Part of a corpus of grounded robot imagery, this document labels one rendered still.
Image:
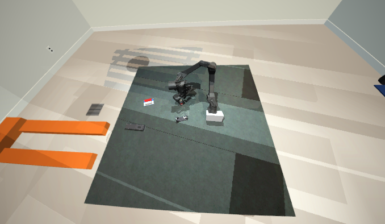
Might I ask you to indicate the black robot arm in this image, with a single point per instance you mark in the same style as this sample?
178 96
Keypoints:
182 84

